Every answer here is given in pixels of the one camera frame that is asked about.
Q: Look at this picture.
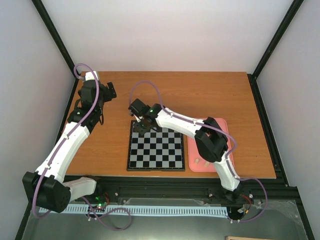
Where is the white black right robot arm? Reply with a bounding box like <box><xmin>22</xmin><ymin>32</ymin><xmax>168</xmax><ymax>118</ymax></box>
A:
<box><xmin>128</xmin><ymin>98</ymin><xmax>242</xmax><ymax>203</ymax></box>

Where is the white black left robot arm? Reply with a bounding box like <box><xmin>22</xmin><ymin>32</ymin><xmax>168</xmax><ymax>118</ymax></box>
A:
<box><xmin>22</xmin><ymin>71</ymin><xmax>117</xmax><ymax>215</ymax></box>

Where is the small circuit board with led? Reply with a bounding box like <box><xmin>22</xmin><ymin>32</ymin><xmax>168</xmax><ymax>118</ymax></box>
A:
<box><xmin>95</xmin><ymin>201</ymin><xmax>108</xmax><ymax>210</ymax></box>

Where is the black grey chessboard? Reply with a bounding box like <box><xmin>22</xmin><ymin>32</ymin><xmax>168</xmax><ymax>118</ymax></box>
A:
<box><xmin>126</xmin><ymin>120</ymin><xmax>186</xmax><ymax>172</ymax></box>

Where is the pink plastic tray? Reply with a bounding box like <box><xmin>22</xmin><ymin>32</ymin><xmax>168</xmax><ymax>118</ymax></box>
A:
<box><xmin>187</xmin><ymin>118</ymin><xmax>235</xmax><ymax>173</ymax></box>

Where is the black aluminium frame rail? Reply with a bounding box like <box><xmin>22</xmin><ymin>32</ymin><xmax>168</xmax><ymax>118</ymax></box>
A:
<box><xmin>32</xmin><ymin>175</ymin><xmax>300</xmax><ymax>208</ymax></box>

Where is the light blue slotted cable duct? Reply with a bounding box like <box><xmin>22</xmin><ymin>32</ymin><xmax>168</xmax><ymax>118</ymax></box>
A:
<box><xmin>37</xmin><ymin>203</ymin><xmax>229</xmax><ymax>218</ymax></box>

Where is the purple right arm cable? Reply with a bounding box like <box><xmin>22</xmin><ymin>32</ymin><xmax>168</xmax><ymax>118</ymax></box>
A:
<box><xmin>128</xmin><ymin>80</ymin><xmax>268</xmax><ymax>224</ymax></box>

